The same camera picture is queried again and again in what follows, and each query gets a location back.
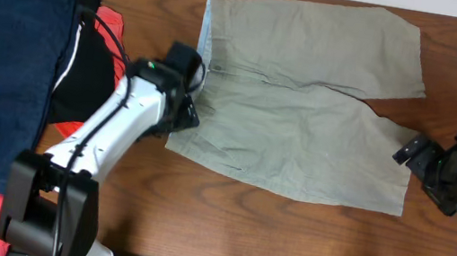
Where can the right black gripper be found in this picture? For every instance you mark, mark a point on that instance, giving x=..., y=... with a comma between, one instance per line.
x=418, y=153

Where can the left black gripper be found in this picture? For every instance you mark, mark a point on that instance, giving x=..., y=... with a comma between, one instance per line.
x=187, y=113

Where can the khaki cotton shorts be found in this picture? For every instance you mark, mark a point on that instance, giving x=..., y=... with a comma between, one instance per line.
x=285, y=102

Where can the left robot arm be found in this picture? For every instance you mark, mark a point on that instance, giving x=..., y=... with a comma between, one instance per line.
x=51, y=202

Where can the black shorts white stripe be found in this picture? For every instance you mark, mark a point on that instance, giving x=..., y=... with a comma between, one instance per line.
x=87, y=81

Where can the red orange shorts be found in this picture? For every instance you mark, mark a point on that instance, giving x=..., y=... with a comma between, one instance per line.
x=112, y=24

